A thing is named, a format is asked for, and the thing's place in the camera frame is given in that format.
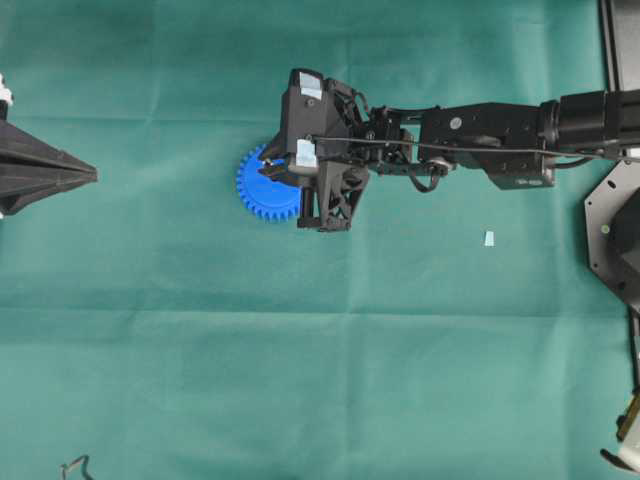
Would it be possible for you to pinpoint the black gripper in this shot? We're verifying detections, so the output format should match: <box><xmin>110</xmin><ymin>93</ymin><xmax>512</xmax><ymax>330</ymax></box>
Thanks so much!
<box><xmin>258</xmin><ymin>78</ymin><xmax>421</xmax><ymax>232</ymax></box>

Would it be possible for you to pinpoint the blue plastic gear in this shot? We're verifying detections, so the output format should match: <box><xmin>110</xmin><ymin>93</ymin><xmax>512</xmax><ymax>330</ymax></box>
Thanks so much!
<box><xmin>235</xmin><ymin>144</ymin><xmax>301</xmax><ymax>223</ymax></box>

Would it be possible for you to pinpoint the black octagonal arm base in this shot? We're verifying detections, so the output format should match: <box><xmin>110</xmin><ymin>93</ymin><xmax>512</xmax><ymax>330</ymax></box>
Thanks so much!
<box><xmin>584</xmin><ymin>162</ymin><xmax>639</xmax><ymax>311</ymax></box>

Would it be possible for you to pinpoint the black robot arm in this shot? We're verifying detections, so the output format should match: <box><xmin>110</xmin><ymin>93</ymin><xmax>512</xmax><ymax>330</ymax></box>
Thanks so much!
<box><xmin>260</xmin><ymin>79</ymin><xmax>639</xmax><ymax>232</ymax></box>

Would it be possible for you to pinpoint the green table cloth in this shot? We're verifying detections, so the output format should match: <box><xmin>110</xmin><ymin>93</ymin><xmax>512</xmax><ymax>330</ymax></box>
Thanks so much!
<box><xmin>1</xmin><ymin>1</ymin><xmax>633</xmax><ymax>479</ymax></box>

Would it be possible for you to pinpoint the white and yellow device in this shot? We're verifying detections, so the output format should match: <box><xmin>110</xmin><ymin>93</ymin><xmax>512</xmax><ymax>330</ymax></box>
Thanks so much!
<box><xmin>600</xmin><ymin>390</ymin><xmax>639</xmax><ymax>475</ymax></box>

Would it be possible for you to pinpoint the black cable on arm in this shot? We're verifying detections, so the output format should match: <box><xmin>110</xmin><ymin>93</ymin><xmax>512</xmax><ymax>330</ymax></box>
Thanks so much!
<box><xmin>305</xmin><ymin>133</ymin><xmax>640</xmax><ymax>162</ymax></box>

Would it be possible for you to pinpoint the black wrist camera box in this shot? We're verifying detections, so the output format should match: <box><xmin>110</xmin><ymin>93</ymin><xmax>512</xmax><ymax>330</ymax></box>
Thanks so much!
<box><xmin>262</xmin><ymin>69</ymin><xmax>329</xmax><ymax>175</ymax></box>

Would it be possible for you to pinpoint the black frame rail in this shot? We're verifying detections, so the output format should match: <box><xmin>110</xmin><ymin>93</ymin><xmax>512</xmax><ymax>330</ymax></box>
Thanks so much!
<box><xmin>599</xmin><ymin>0</ymin><xmax>639</xmax><ymax>91</ymax></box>

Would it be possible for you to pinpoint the bent metal wire clip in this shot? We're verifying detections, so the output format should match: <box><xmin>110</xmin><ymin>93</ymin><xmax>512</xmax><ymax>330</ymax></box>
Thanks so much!
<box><xmin>60</xmin><ymin>454</ymin><xmax>94</xmax><ymax>480</ymax></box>

